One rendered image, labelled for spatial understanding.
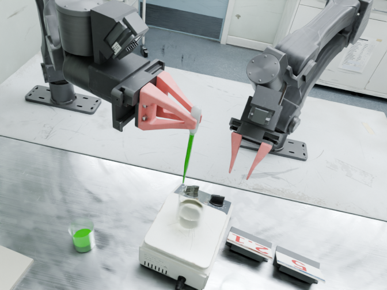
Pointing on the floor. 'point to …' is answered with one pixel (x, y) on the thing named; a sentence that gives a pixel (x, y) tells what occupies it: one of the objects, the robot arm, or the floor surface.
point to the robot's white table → (220, 142)
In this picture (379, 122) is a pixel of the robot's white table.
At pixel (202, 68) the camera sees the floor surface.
